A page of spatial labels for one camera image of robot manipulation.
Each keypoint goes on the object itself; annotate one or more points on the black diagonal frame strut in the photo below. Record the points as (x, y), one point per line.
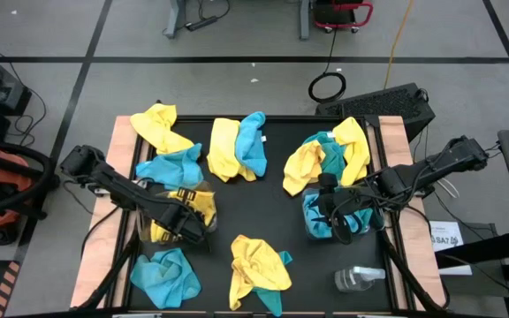
(411, 274)
(103, 279)

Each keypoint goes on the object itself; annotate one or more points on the clear plastic basket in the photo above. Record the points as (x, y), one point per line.
(379, 234)
(145, 229)

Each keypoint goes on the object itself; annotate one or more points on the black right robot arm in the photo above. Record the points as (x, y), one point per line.
(435, 165)

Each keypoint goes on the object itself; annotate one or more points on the black power strip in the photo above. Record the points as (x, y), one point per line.
(201, 23)

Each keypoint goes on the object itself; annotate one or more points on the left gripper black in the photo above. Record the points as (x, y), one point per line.
(184, 223)

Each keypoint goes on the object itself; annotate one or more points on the blue microfiber towel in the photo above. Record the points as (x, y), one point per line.
(166, 278)
(309, 199)
(252, 146)
(170, 170)
(314, 223)

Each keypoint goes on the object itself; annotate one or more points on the black computer case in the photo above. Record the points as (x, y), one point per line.
(378, 106)

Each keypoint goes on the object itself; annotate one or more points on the clear spray bottle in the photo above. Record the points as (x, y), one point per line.
(356, 279)

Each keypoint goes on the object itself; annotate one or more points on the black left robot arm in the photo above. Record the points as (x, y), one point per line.
(117, 187)

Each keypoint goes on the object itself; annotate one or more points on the wooden table side plank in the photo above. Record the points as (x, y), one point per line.
(391, 132)
(97, 265)

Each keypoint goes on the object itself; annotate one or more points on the grey table leg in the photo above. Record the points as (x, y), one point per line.
(174, 17)
(304, 17)

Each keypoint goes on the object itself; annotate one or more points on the white paper label sheet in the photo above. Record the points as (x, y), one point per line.
(446, 234)

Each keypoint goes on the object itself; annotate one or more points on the orange shop vacuum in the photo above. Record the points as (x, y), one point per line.
(7, 172)

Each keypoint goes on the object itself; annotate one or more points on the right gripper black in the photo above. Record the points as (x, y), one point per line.
(343, 199)

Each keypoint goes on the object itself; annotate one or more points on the red framed cart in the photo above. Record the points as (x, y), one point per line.
(338, 11)

